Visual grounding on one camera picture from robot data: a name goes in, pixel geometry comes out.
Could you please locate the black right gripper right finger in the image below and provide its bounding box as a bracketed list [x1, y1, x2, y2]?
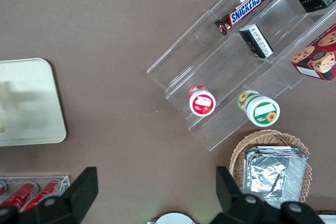
[215, 165, 325, 224]

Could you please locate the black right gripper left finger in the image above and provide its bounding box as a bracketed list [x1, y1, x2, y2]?
[0, 166, 99, 224]

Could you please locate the aluminium foil tray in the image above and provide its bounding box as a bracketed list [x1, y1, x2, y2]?
[242, 145, 309, 209]

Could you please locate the light wicker basket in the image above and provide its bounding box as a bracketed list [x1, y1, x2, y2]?
[229, 129, 314, 209]

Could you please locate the beige plastic tray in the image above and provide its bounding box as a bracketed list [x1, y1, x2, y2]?
[0, 58, 67, 147]

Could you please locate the clear acrylic bottle rack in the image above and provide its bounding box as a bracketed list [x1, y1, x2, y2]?
[0, 175, 71, 215]

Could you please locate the green lid yoghurt cup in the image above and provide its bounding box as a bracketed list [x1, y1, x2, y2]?
[237, 90, 281, 127]

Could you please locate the red lid yoghurt cup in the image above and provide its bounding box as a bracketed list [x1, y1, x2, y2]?
[187, 84, 217, 118]

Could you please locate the clear acrylic stepped shelf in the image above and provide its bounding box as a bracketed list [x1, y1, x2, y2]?
[146, 0, 336, 152]

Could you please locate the red cookie box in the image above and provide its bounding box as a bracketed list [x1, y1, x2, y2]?
[291, 23, 336, 81]

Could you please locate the Snickers chocolate bar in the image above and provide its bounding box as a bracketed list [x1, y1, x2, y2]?
[214, 0, 271, 37]

